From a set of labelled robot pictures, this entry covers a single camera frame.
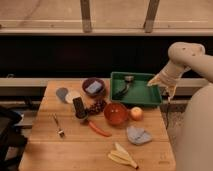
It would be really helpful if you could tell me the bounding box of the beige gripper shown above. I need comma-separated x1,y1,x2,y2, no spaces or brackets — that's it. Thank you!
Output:
147,61,188,101

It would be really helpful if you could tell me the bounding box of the red yellow apple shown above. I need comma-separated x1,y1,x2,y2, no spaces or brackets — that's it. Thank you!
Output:
130,107,143,121

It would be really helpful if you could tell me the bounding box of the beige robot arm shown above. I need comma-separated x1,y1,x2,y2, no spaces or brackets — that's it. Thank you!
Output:
148,42,213,171

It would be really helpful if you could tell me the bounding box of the red bowl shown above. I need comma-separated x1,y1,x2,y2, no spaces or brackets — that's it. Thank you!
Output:
104,103,128,127

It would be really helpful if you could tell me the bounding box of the dark purple bowl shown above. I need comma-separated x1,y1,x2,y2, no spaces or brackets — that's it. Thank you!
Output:
82,77,105,97

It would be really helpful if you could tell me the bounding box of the green plastic tray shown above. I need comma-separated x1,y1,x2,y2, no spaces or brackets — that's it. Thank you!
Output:
110,72,162,107

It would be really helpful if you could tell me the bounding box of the black metal ladle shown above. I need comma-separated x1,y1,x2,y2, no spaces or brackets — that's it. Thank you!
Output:
114,75,134,99

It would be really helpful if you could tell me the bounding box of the grey blue cloth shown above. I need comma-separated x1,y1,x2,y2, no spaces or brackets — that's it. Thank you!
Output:
126,126,152,145

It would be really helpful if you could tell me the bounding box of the blue sponge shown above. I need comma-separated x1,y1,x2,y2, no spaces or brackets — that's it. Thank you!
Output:
86,81,102,94

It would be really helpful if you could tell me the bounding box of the bunch of dark grapes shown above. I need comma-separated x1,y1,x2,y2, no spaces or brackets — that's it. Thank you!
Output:
86,100,106,115

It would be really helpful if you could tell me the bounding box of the orange carrot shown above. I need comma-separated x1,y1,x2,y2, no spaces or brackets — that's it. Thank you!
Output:
88,121,112,137

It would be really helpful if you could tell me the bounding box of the yellow banana peel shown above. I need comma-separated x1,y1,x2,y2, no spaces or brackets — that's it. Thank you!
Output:
108,142,139,169

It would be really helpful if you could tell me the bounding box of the black rectangular block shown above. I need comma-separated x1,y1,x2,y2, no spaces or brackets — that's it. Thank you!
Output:
73,97,87,119

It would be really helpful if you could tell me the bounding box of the metal fork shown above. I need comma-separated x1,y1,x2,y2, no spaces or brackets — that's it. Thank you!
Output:
53,114,65,138

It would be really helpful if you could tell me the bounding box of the black chair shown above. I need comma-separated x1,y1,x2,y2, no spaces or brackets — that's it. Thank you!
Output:
0,106,27,171

